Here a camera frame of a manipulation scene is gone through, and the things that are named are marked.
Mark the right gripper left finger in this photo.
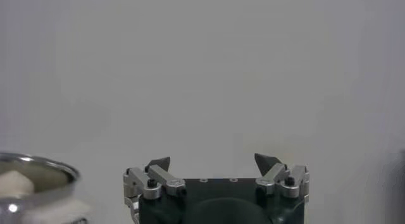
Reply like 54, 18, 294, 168
123, 156, 187, 200

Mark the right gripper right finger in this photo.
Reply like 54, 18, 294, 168
254, 153, 310, 198

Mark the white steamed baozi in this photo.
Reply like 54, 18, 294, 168
0, 170, 35, 199

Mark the stainless steel steamer basket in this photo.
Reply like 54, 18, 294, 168
0, 152, 82, 224

